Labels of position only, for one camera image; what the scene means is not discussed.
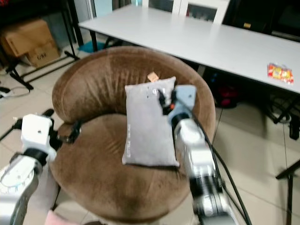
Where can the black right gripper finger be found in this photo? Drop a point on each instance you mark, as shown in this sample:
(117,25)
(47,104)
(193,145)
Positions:
(161,97)

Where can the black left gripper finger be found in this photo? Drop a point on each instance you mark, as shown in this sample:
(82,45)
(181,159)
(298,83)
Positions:
(75,131)
(48,112)

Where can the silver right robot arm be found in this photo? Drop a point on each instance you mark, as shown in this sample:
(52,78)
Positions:
(197,154)

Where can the brown velvet round sofa chair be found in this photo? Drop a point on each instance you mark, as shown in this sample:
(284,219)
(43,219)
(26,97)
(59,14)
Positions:
(98,187)

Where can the white power strip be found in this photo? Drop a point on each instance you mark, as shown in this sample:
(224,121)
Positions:
(4,93)

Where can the dark red bag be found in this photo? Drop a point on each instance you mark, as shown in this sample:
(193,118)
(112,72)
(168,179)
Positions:
(226,96)

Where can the white table with black legs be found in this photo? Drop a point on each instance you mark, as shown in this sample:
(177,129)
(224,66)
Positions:
(206,40)

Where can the brown cardboard box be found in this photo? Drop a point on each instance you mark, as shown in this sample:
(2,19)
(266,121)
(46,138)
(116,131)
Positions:
(28,40)

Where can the white chair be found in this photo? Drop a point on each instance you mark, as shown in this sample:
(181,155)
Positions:
(204,5)

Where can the red yellow snack packet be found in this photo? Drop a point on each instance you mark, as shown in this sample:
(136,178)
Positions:
(280,73)

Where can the black metal stand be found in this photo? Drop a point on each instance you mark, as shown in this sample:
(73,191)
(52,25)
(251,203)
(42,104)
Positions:
(289,187)

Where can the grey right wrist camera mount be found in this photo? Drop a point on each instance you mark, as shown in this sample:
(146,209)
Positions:
(187,96)

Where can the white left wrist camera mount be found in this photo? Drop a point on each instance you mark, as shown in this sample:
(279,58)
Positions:
(37,131)

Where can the black metal rack frame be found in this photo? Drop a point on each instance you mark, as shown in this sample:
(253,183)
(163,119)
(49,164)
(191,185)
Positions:
(21,78)

